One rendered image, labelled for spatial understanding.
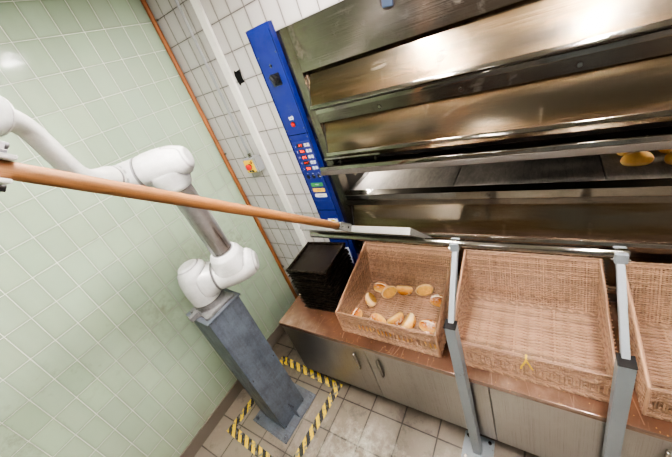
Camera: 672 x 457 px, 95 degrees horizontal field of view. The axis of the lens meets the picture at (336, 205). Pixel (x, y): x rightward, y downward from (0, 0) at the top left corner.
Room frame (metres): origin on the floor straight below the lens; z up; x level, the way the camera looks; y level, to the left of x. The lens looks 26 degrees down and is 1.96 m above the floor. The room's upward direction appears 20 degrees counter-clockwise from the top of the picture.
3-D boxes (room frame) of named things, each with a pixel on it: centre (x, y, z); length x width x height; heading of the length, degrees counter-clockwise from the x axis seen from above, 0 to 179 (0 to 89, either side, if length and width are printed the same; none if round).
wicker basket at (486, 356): (0.89, -0.61, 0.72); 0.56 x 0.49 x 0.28; 51
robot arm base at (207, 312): (1.34, 0.81, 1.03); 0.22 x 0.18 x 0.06; 137
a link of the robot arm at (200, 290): (1.35, 0.78, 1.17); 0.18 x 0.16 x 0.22; 93
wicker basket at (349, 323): (1.27, -0.15, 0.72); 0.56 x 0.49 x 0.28; 50
